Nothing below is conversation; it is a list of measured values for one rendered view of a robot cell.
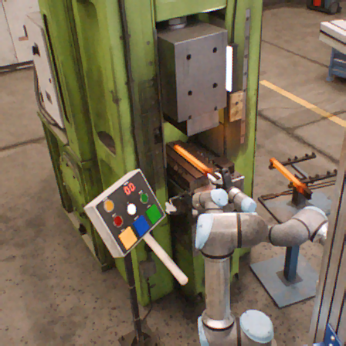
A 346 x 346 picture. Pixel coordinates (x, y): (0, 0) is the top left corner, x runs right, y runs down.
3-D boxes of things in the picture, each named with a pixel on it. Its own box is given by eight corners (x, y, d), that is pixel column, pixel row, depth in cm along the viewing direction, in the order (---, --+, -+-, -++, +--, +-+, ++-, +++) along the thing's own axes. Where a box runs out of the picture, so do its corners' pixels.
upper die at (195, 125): (218, 125, 236) (218, 109, 231) (187, 136, 228) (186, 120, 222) (178, 99, 266) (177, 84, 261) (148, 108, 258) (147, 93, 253)
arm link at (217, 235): (241, 359, 159) (242, 222, 139) (198, 359, 160) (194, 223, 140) (238, 334, 170) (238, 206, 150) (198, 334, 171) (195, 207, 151)
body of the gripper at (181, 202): (178, 191, 206) (196, 188, 197) (186, 207, 208) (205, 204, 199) (168, 200, 201) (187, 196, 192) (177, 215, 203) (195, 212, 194)
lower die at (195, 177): (218, 179, 255) (218, 167, 251) (189, 191, 247) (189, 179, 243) (180, 149, 286) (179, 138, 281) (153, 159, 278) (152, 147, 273)
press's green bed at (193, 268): (239, 284, 308) (242, 233, 282) (195, 308, 292) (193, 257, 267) (195, 239, 348) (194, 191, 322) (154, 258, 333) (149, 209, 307)
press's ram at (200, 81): (239, 102, 236) (242, 26, 214) (178, 123, 220) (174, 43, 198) (195, 79, 267) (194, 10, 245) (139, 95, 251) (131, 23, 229)
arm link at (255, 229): (276, 213, 141) (256, 207, 190) (241, 214, 141) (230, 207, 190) (276, 250, 140) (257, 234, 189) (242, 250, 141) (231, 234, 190)
